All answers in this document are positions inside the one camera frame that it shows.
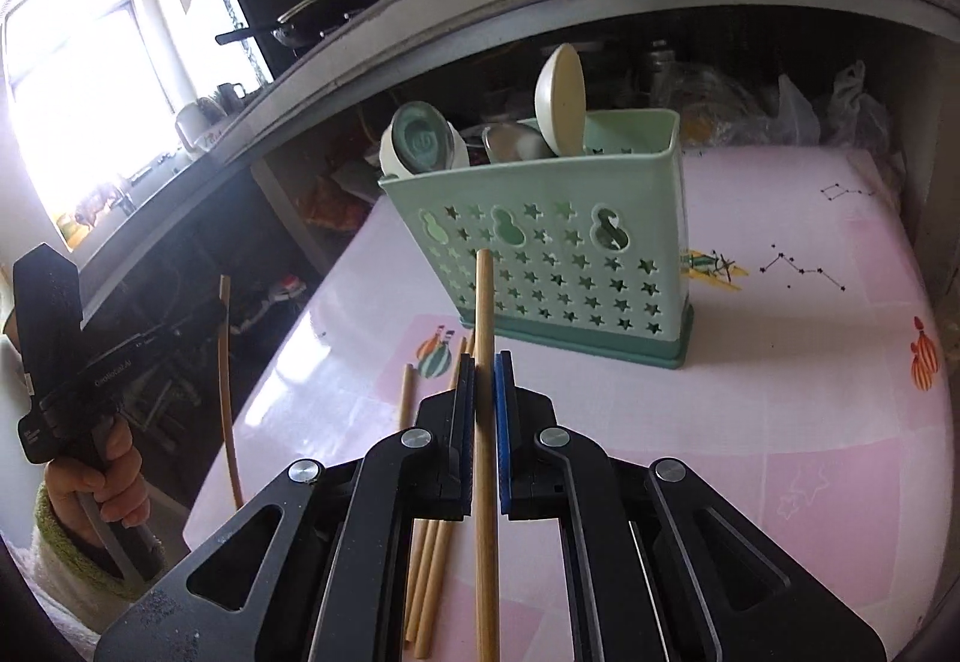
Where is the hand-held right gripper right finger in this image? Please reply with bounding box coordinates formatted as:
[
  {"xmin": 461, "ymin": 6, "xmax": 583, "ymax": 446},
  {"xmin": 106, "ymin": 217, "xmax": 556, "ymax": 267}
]
[{"xmin": 495, "ymin": 351, "xmax": 878, "ymax": 662}]

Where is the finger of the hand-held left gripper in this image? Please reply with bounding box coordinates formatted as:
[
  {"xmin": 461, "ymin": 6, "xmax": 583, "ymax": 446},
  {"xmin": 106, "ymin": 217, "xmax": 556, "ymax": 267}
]
[{"xmin": 146, "ymin": 298, "xmax": 228, "ymax": 364}]

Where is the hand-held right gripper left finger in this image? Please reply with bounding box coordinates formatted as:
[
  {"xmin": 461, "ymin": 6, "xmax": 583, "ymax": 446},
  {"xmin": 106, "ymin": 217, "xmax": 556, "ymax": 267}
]
[{"xmin": 94, "ymin": 351, "xmax": 477, "ymax": 662}]

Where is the wooden chopstick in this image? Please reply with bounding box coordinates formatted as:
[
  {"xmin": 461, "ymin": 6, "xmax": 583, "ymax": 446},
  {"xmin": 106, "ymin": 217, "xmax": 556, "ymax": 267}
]
[
  {"xmin": 217, "ymin": 275, "xmax": 245, "ymax": 509},
  {"xmin": 474, "ymin": 249, "xmax": 502, "ymax": 662}
]

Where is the green star-cutout utensil holder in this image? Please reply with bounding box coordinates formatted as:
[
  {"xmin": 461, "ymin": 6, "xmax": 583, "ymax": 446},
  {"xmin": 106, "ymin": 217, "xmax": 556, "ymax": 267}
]
[{"xmin": 377, "ymin": 109, "xmax": 695, "ymax": 372}]

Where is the bundle of wooden chopsticks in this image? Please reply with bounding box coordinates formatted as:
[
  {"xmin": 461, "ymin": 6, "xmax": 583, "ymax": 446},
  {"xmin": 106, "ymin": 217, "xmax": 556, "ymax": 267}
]
[{"xmin": 397, "ymin": 336, "xmax": 477, "ymax": 659}]

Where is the long-handled metal spoon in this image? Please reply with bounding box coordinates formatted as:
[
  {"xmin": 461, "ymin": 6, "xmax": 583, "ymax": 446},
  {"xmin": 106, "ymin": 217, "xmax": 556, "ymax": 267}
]
[{"xmin": 482, "ymin": 120, "xmax": 556, "ymax": 166}]

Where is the person's left forearm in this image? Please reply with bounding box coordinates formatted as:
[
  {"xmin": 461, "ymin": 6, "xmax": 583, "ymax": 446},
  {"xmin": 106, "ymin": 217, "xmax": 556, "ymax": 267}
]
[{"xmin": 0, "ymin": 482, "xmax": 162, "ymax": 633}]

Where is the person's left hand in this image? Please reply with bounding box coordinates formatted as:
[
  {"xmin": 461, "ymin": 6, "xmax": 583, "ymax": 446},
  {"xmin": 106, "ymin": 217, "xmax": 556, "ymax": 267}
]
[{"xmin": 43, "ymin": 418, "xmax": 149, "ymax": 550}]

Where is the orange plastic bag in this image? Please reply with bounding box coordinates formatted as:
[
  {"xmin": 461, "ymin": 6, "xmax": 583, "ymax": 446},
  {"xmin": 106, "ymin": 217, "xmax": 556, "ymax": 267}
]
[{"xmin": 304, "ymin": 170, "xmax": 376, "ymax": 232}]

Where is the white mug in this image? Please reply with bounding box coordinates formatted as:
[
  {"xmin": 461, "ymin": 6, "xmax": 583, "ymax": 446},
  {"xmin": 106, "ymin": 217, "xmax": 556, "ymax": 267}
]
[{"xmin": 174, "ymin": 98, "xmax": 226, "ymax": 142}]

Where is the window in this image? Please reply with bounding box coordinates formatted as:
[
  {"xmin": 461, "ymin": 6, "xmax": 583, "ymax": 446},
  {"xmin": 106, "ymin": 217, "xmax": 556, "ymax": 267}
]
[{"xmin": 0, "ymin": 0, "xmax": 181, "ymax": 243}]

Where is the pink printed tablecloth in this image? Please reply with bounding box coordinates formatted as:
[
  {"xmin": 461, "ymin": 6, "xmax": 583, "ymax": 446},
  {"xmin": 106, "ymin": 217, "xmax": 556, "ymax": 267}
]
[{"xmin": 184, "ymin": 144, "xmax": 938, "ymax": 662}]

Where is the black wok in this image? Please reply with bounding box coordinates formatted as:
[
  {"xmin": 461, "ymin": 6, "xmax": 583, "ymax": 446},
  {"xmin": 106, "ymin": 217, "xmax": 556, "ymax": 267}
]
[{"xmin": 216, "ymin": 0, "xmax": 383, "ymax": 49}]

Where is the white plastic bag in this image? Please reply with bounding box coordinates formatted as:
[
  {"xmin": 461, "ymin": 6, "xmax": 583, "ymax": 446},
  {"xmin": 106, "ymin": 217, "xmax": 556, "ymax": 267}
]
[{"xmin": 821, "ymin": 60, "xmax": 901, "ymax": 149}]

